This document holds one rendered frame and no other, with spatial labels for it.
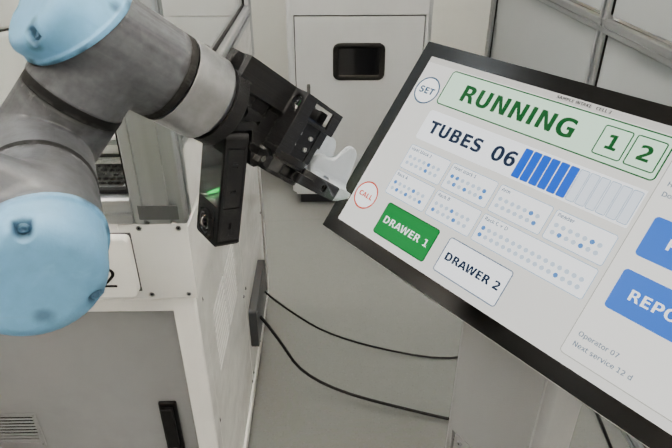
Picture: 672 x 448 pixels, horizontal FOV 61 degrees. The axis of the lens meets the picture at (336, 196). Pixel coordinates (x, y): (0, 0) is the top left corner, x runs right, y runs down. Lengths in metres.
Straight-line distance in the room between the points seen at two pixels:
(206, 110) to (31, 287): 0.21
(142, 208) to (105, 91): 0.48
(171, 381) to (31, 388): 0.26
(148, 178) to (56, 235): 0.57
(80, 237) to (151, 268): 0.65
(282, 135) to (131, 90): 0.14
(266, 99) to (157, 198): 0.41
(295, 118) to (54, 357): 0.78
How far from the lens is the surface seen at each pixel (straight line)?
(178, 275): 0.96
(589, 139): 0.70
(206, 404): 1.17
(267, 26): 4.13
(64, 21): 0.42
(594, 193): 0.68
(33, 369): 1.21
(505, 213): 0.70
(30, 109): 0.45
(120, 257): 0.95
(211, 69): 0.47
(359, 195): 0.82
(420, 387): 1.92
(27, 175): 0.35
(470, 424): 0.98
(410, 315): 2.16
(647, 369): 0.63
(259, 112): 0.53
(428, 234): 0.74
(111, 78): 0.44
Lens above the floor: 1.41
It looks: 29 degrees down
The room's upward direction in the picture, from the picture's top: straight up
